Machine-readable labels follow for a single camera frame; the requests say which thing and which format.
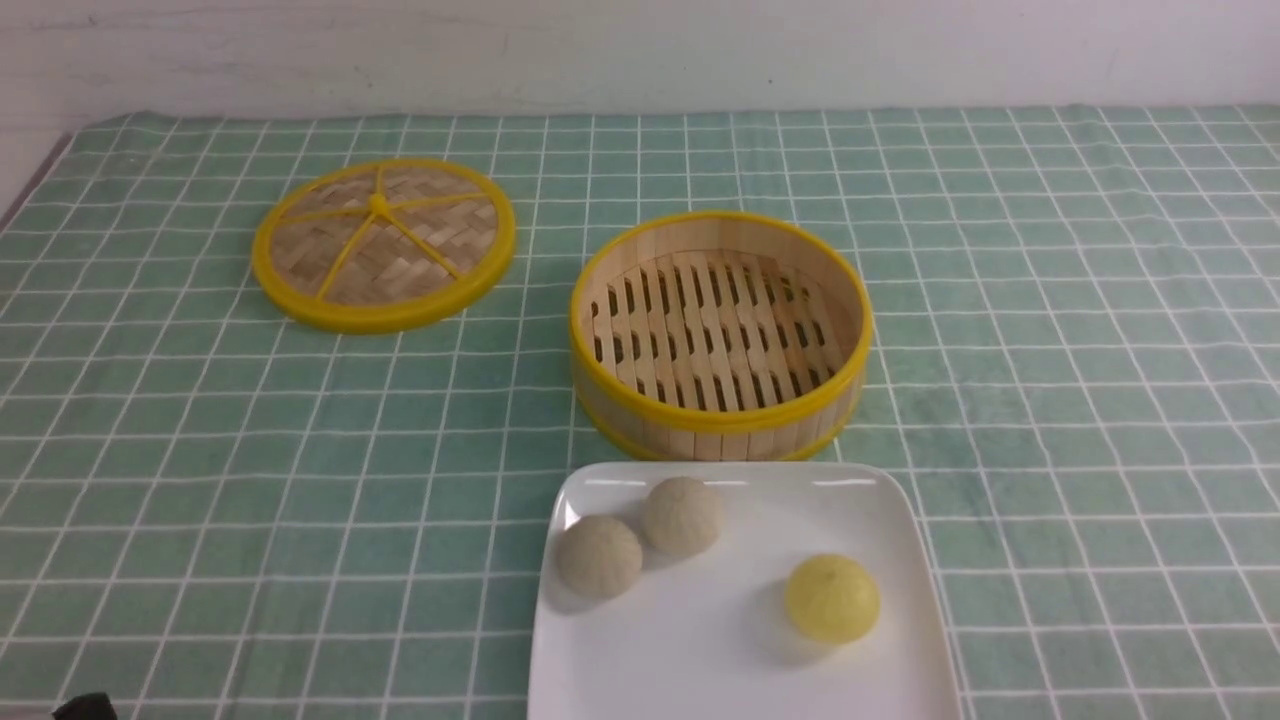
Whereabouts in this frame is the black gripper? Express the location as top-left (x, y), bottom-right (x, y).
top-left (52, 692), bottom-right (119, 720)

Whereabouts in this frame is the white steamed bun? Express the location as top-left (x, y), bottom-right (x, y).
top-left (556, 515), bottom-right (644, 600)
top-left (643, 477), bottom-right (724, 559)

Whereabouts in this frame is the white square plate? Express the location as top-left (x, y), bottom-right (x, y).
top-left (527, 462), bottom-right (963, 719)

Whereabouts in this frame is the yellow steamed bun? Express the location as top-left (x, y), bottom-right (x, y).
top-left (783, 553), bottom-right (882, 646)

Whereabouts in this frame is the green checkered tablecloth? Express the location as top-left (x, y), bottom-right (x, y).
top-left (1, 106), bottom-right (1279, 719)

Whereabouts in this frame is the yellow bamboo steamer lid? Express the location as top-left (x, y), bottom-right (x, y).
top-left (251, 158), bottom-right (517, 334)

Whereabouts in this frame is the yellow bamboo steamer basket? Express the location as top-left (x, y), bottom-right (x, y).
top-left (568, 211), bottom-right (874, 462)

